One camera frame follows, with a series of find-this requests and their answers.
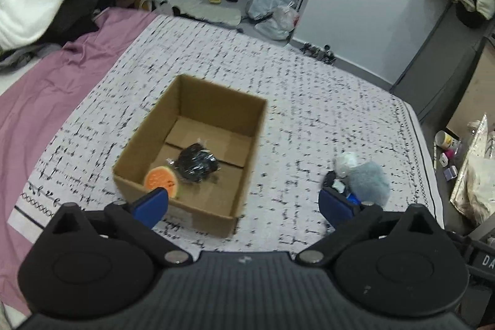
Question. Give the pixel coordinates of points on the dark clothes pile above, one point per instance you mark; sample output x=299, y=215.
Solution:
x=77, y=17

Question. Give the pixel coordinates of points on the small white jar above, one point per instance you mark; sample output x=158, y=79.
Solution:
x=444, y=139

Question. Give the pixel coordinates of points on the pale floor mat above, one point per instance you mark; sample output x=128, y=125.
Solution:
x=209, y=11

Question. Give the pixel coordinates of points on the grey crumpled garment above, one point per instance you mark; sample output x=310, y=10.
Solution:
x=23, y=56

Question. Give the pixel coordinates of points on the dark sneakers pair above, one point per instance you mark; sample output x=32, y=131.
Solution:
x=311, y=49
x=328, y=54

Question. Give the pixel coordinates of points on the grey blue plush toy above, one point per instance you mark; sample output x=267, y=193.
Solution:
x=369, y=181

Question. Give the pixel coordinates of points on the small white box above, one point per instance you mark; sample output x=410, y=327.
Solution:
x=444, y=160

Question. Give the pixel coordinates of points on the white black-dashed printed blanket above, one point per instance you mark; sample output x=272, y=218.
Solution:
x=309, y=102

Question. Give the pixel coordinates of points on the black plastic-wrapped toy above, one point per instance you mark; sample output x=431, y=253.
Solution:
x=195, y=163

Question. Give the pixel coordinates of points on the floral clear plastic bag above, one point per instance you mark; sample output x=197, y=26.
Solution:
x=479, y=183

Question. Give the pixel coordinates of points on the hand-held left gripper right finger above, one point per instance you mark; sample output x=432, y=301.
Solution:
x=334, y=206

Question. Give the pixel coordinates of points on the brown cardboard box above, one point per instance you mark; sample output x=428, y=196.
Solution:
x=205, y=216

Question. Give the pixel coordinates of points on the small pink item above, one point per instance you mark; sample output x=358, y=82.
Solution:
x=451, y=152

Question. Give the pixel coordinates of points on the white plastic bag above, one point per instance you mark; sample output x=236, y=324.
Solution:
x=280, y=22

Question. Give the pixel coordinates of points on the small blue black toy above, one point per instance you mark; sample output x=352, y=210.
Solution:
x=336, y=184

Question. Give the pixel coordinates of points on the pink bed sheet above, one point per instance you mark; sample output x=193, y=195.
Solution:
x=46, y=90

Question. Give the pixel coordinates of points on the grey plastic bag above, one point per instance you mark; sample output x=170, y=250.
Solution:
x=270, y=1

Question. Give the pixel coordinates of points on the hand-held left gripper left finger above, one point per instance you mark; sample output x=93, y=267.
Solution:
x=152, y=203

